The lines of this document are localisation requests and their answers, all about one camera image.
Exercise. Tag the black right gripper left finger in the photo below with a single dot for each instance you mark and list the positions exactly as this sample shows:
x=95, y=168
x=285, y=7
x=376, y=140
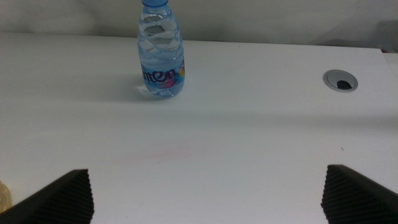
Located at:
x=56, y=205

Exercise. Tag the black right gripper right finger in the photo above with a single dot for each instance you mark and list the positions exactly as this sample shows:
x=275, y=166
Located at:
x=357, y=202

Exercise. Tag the yellow tea bottle white cap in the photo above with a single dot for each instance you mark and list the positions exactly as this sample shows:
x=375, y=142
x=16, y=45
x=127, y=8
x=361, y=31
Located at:
x=4, y=197

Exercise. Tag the clear water bottle blue cap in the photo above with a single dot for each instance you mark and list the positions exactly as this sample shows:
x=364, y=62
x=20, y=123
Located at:
x=161, y=56

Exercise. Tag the white backdrop curtain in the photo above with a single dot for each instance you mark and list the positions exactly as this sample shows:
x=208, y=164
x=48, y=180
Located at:
x=248, y=15

